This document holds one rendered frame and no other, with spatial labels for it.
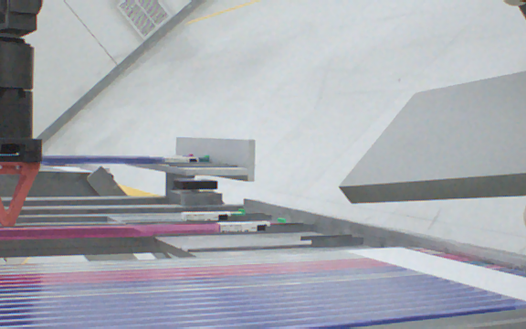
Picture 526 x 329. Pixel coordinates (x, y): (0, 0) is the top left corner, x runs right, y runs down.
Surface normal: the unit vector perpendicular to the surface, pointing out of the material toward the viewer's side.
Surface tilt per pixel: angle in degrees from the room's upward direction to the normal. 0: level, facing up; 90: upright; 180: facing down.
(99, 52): 90
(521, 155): 0
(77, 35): 90
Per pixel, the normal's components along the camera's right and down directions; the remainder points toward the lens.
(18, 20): 0.65, -0.04
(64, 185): 0.43, 0.06
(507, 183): -0.60, 0.68
